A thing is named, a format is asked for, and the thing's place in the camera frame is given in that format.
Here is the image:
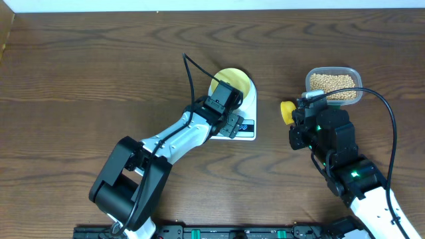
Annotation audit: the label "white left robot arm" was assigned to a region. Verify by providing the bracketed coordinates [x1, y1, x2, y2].
[89, 81, 243, 238]

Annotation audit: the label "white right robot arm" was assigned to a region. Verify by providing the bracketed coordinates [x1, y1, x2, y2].
[281, 105, 420, 238]

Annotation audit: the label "pale yellow bowl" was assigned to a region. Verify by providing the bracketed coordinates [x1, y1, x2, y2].
[214, 68, 250, 100]

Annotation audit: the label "soybeans in container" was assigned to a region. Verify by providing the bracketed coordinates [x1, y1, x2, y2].
[310, 73, 357, 100]

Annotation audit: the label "clear plastic container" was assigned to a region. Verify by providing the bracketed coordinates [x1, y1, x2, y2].
[305, 66, 363, 106]

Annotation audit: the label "yellow measuring scoop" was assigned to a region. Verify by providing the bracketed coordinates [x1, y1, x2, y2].
[280, 101, 296, 125]

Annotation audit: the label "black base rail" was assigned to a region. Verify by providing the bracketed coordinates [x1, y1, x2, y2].
[72, 222, 336, 239]

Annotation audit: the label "white digital kitchen scale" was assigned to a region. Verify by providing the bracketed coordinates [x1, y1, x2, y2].
[207, 79, 258, 141]

